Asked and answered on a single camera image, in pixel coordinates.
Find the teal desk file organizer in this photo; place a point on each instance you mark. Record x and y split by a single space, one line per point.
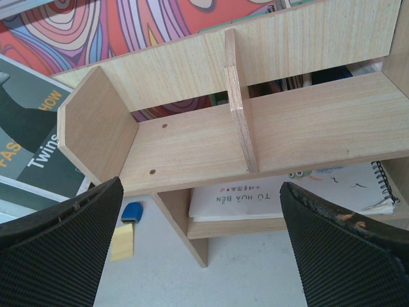
276 6

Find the yellow sticky note pad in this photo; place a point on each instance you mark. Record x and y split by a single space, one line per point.
122 245

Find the light wooden bookshelf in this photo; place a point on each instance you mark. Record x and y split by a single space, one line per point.
319 85

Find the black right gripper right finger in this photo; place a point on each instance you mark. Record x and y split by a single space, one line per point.
344 258

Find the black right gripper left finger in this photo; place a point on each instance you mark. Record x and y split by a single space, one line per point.
55 257

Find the large Twins story book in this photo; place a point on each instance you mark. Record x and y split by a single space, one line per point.
34 173

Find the white spiral notebook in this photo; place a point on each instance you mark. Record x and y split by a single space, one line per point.
363 188

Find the small blue sharpener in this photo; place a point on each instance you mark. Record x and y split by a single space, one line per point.
132 213

